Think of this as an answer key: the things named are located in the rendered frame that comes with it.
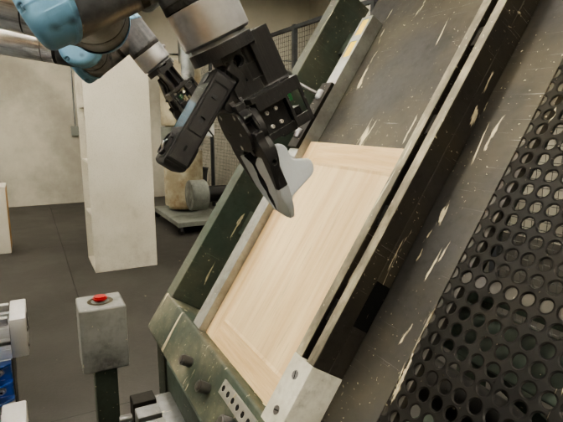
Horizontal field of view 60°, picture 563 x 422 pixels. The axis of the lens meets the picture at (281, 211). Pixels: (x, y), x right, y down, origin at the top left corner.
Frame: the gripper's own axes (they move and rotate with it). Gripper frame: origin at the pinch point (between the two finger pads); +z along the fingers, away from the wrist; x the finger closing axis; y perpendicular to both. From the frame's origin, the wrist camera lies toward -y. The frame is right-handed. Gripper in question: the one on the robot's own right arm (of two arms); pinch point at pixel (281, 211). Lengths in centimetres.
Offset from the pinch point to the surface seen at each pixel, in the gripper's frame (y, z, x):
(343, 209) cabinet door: 24.7, 22.1, 33.8
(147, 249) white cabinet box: 8, 134, 422
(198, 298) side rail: -6, 45, 86
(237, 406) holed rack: -16, 40, 28
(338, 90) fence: 52, 7, 61
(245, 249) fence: 8, 30, 62
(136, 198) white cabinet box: 24, 85, 423
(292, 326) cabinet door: 2.0, 35.1, 30.0
